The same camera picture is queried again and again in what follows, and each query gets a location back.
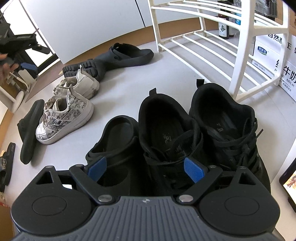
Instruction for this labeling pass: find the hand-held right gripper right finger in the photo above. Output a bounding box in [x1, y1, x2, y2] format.
[176, 157, 258, 206]

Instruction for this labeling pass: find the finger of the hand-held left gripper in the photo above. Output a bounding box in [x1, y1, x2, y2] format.
[33, 45, 49, 54]
[20, 62, 38, 73]

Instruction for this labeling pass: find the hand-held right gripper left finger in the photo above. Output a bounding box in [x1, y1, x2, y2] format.
[35, 156, 116, 206]

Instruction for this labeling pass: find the black chunky clog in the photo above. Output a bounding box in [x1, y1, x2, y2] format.
[62, 59, 110, 82]
[85, 115, 149, 198]

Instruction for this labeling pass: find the black lace-up sneaker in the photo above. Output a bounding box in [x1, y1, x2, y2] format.
[138, 88, 204, 198]
[188, 79, 271, 202]

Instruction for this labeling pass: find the white patterned sneaker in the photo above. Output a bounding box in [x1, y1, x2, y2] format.
[35, 89, 94, 145]

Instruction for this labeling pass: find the plain white sneaker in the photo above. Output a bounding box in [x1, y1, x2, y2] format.
[53, 69, 100, 100]

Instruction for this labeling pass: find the dark grey mule clog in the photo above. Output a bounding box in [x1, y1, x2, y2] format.
[17, 99, 46, 165]
[107, 43, 154, 68]

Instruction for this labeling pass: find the white metal shoe rack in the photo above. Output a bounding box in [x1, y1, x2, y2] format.
[147, 0, 290, 102]

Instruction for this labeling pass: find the person's left hand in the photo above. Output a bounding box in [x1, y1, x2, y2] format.
[0, 53, 20, 80]

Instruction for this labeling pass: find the black framed glass door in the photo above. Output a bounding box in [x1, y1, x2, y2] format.
[0, 0, 61, 76]

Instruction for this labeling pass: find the white metal stand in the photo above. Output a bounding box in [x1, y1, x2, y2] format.
[7, 71, 31, 92]

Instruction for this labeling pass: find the white standing fan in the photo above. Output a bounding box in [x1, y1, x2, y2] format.
[0, 86, 25, 114]

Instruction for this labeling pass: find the white cabinet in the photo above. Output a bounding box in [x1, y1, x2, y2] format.
[20, 0, 160, 64]

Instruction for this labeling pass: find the black slide sandal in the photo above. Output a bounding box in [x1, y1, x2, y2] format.
[0, 142, 16, 193]

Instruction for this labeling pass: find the black tablet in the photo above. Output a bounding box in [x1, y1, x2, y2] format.
[279, 158, 296, 207]

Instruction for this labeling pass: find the white milk carton box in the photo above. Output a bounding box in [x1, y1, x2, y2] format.
[252, 32, 296, 102]

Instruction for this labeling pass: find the dark bottle with white label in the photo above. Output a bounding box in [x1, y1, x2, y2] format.
[218, 0, 230, 39]

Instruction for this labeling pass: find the bottle with blue label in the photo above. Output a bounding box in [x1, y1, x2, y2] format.
[234, 0, 242, 25]

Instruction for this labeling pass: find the brown cardboard box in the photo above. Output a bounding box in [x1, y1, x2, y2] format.
[288, 7, 296, 35]

